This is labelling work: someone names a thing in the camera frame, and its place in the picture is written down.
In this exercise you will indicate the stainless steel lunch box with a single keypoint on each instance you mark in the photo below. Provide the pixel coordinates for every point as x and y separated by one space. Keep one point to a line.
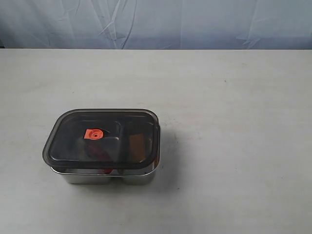
130 173

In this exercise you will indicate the yellow toy cheese wedge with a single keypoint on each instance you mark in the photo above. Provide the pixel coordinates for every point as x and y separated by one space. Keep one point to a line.
137 148

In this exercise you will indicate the dark transparent container lid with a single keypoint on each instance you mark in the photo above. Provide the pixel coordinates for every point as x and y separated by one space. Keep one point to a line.
73 128

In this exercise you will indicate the red toy sausage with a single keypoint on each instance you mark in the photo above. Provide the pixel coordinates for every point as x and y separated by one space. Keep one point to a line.
95 153

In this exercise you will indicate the grey fabric backdrop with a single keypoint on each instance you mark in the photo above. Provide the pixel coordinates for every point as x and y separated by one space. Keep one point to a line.
156 24

